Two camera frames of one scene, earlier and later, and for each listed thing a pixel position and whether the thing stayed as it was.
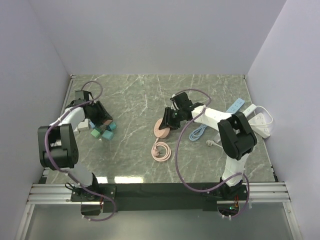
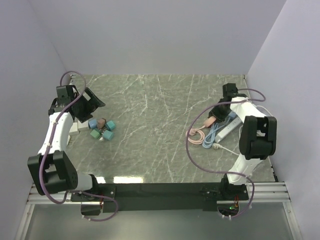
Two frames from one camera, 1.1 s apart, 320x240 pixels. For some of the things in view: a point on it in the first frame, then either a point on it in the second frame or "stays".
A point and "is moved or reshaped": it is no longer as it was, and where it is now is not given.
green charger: [108, 135] stays
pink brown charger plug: [107, 122] is moved or reshaped
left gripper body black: [98, 113] to [84, 109]
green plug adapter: [95, 133] stays
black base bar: [161, 197] stays
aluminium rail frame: [274, 192] stays
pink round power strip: [162, 133] is moved or reshaped
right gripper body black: [179, 117] to [220, 112]
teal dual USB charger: [113, 125] stays
